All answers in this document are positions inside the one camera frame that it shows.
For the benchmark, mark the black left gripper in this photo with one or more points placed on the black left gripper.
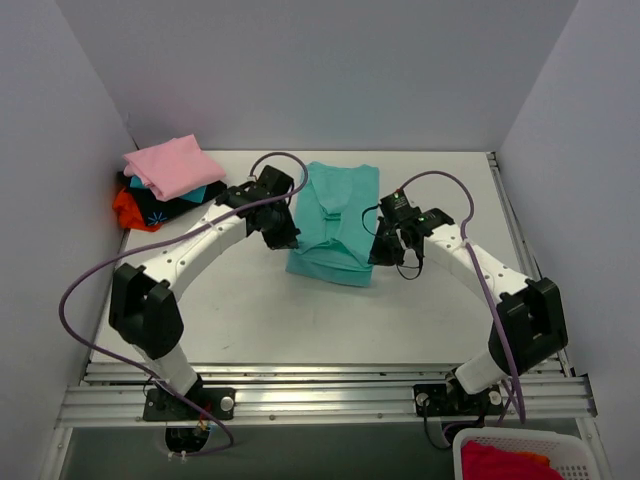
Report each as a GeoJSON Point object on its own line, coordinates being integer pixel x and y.
{"type": "Point", "coordinates": [281, 235]}

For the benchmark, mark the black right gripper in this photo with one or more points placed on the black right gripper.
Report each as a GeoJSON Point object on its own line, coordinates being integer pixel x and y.
{"type": "Point", "coordinates": [385, 245]}

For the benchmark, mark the teal t shirt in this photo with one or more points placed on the teal t shirt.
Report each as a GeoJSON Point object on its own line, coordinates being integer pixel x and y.
{"type": "Point", "coordinates": [336, 234]}

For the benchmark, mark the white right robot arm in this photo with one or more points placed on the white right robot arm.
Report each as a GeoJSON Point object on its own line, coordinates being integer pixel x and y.
{"type": "Point", "coordinates": [528, 324]}

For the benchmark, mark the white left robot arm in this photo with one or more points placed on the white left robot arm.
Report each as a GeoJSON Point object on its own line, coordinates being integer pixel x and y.
{"type": "Point", "coordinates": [144, 299]}

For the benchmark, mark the pink folded t shirt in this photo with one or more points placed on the pink folded t shirt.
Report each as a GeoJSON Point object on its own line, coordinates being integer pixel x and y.
{"type": "Point", "coordinates": [174, 168]}

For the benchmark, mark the black folded patterned t shirt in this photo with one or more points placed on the black folded patterned t shirt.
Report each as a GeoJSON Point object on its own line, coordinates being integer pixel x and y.
{"type": "Point", "coordinates": [155, 211]}

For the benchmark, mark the orange folded t shirt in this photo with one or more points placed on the orange folded t shirt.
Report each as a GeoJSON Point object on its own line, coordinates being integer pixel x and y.
{"type": "Point", "coordinates": [128, 215]}

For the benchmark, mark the magenta t shirt in basket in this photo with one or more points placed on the magenta t shirt in basket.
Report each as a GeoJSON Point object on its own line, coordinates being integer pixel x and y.
{"type": "Point", "coordinates": [487, 462]}

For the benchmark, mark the orange garment in basket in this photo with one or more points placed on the orange garment in basket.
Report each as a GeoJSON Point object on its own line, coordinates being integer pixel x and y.
{"type": "Point", "coordinates": [540, 461]}

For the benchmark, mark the white plastic laundry basket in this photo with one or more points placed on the white plastic laundry basket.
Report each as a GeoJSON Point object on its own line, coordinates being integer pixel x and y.
{"type": "Point", "coordinates": [571, 457]}

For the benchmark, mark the aluminium table frame rails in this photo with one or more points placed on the aluminium table frame rails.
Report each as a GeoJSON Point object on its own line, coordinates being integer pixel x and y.
{"type": "Point", "coordinates": [323, 373]}

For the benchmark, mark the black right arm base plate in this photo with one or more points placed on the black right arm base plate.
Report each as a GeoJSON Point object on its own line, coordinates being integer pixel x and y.
{"type": "Point", "coordinates": [449, 399]}

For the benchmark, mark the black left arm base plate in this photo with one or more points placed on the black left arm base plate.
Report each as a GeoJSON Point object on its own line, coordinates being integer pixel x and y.
{"type": "Point", "coordinates": [161, 406]}

